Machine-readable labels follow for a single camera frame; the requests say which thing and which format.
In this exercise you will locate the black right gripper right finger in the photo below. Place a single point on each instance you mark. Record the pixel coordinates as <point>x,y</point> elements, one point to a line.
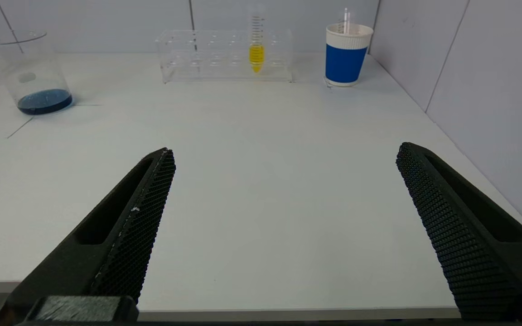
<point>478,253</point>

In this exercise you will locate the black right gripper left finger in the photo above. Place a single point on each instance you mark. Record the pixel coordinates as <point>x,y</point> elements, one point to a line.
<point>120,244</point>

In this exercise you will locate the blue pigment liquid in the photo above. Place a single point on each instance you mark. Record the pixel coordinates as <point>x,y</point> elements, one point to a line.
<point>45,102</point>

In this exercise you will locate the test tube with orange pigment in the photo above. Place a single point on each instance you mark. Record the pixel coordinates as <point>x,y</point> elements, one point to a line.
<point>345,20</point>

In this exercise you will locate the clear glass beaker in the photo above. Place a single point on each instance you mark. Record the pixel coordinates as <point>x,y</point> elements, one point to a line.
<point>25,63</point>

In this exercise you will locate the clear acrylic test tube rack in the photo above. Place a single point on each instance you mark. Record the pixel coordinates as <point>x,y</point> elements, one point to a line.
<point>215,59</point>

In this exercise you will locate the test tube with yellow pigment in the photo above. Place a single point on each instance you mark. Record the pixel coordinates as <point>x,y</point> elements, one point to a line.
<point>256,54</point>

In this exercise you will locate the paper cup with blue sleeve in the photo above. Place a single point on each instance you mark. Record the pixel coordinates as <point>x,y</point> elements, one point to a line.
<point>347,59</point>

